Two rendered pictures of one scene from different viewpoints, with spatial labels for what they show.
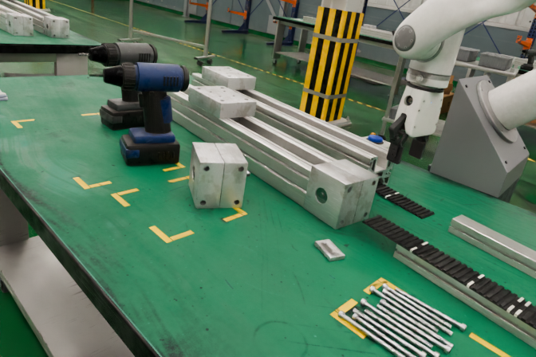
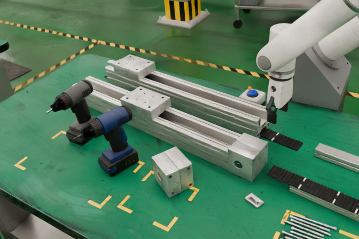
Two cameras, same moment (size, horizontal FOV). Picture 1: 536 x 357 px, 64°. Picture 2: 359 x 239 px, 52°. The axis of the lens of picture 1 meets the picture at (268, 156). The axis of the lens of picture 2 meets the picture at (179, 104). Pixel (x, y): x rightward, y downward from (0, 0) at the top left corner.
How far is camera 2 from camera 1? 0.50 m
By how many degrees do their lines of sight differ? 13
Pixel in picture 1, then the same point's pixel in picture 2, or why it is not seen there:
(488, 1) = (310, 39)
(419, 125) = (283, 100)
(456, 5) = (291, 45)
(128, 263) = not seen: outside the picture
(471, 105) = (309, 58)
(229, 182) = (184, 177)
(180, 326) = not seen: outside the picture
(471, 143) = (314, 81)
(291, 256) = (235, 213)
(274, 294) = not seen: outside the picture
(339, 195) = (249, 165)
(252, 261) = (217, 226)
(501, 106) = (327, 49)
